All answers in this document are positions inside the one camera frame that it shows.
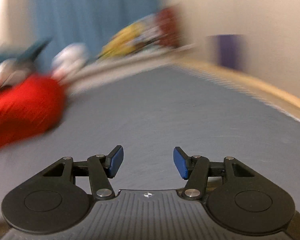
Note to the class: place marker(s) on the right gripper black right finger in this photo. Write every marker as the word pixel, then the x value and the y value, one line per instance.
pixel 196 170

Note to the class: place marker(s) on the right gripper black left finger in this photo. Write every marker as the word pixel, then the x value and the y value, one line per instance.
pixel 98 168

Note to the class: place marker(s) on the grey bed mattress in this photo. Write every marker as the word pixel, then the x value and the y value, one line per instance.
pixel 151 113

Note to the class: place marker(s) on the red folded quilt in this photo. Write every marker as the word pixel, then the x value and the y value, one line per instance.
pixel 30 109

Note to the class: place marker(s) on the white plush toy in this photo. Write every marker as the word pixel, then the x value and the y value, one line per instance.
pixel 69 61

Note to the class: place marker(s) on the yellow plush toy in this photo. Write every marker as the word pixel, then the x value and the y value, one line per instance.
pixel 122 43

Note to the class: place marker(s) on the white folded blanket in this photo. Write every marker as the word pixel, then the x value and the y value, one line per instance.
pixel 13 72

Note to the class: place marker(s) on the blue shark plush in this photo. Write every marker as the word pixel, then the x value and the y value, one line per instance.
pixel 29 54

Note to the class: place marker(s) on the dark red cushion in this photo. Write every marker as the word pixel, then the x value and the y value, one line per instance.
pixel 168 22

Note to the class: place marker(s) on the blue curtain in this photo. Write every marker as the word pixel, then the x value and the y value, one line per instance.
pixel 92 22

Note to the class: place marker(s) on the wooden bed frame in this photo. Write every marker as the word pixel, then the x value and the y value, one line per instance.
pixel 102 72

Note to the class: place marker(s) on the purple paper on wall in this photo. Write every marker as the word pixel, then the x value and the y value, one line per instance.
pixel 227 50

